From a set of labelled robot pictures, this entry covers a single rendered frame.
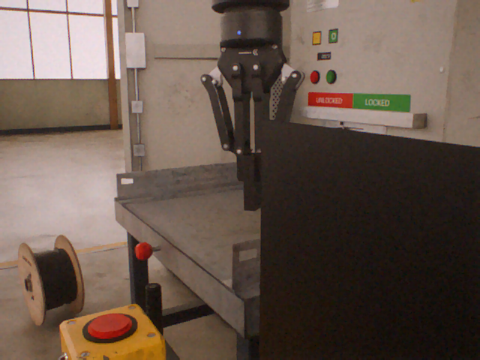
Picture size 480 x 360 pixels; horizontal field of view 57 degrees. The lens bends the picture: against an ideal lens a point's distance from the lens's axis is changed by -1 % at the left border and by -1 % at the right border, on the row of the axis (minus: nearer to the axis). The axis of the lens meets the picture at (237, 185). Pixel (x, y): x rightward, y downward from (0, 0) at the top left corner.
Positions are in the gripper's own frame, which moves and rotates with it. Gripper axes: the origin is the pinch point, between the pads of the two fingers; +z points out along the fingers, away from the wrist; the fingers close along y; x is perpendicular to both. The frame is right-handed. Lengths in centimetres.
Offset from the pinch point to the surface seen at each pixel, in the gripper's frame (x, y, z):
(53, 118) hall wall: -795, 816, 42
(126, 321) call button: 20.9, 5.0, 9.5
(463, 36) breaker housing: -42, -26, -20
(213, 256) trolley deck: -10.4, 11.0, 15.1
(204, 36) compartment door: -73, 42, -28
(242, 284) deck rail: -0.9, 2.1, 14.7
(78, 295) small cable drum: -101, 127, 82
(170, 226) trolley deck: -21.2, 25.4, 14.7
